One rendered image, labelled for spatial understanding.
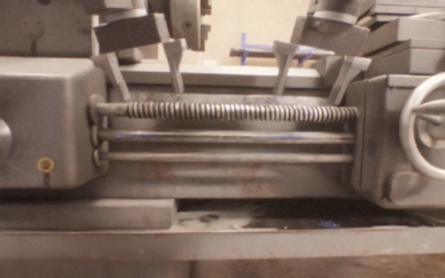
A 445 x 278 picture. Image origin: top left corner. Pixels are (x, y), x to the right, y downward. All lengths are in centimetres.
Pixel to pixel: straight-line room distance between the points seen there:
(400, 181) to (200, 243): 45
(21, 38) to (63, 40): 10
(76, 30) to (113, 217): 48
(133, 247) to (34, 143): 28
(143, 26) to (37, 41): 34
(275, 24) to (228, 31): 83
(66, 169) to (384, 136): 67
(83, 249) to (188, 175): 29
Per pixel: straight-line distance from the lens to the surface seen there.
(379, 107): 59
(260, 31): 424
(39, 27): 74
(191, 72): 61
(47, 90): 55
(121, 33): 49
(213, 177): 63
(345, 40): 50
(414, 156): 53
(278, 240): 53
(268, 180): 66
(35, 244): 61
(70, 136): 53
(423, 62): 64
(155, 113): 54
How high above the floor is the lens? 69
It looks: 4 degrees down
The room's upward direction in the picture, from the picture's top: 1 degrees clockwise
